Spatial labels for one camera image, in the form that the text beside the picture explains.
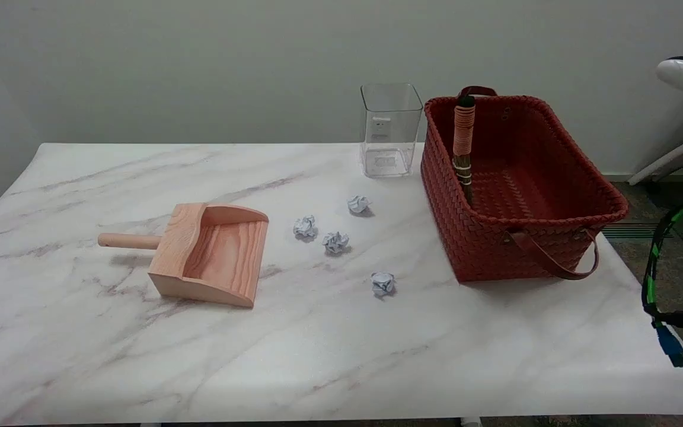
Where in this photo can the small straw hand broom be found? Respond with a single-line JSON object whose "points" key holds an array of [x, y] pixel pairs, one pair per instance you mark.
{"points": [[463, 130]]}

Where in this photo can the crumpled white paper ball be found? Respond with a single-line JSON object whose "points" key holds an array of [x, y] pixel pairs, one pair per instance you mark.
{"points": [[382, 284], [357, 204], [305, 226], [335, 242]]}

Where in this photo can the clear square plastic container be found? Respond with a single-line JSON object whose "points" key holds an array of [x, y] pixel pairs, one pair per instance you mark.
{"points": [[390, 148]]}

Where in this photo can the wooden dustpan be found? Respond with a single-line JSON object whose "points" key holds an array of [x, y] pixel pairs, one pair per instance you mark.
{"points": [[223, 255]]}

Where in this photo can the red woven basket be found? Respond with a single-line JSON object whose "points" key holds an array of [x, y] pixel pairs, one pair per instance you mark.
{"points": [[484, 243]]}

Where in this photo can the floor vent grille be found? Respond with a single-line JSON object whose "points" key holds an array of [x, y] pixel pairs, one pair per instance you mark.
{"points": [[632, 230]]}

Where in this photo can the white curved tube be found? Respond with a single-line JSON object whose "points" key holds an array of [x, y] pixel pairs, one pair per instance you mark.
{"points": [[676, 155]]}

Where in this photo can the white wall socket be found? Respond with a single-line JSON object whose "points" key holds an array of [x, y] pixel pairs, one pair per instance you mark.
{"points": [[380, 127]]}

